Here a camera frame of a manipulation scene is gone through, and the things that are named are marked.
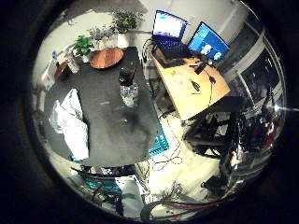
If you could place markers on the long black remote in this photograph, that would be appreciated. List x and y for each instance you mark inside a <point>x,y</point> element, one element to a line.
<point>195,84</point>

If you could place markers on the pale leafy potted plant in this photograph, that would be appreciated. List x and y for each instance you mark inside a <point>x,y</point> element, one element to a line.
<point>100,35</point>

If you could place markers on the black office chair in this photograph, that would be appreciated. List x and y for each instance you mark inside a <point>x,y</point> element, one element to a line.
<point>224,124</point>

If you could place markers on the computer monitor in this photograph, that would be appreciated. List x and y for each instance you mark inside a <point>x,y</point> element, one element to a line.
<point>208,42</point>

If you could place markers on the bushy plant in white pot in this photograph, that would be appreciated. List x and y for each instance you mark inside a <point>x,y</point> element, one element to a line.
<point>124,23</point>

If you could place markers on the dark brown bowl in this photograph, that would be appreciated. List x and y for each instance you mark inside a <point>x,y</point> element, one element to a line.
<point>62,71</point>

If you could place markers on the teal metal table frame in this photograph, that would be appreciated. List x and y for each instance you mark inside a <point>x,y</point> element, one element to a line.
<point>159,143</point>

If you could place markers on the small black desk device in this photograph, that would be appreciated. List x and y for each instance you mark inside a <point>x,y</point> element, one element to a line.
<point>201,67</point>

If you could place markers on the white cloth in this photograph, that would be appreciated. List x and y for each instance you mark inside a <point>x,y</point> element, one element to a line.
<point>73,127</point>

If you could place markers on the wooden desk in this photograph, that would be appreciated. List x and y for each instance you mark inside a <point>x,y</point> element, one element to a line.
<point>193,93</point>

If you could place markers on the bright green potted plant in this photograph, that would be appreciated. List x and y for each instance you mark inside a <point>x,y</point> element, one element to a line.
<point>82,46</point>

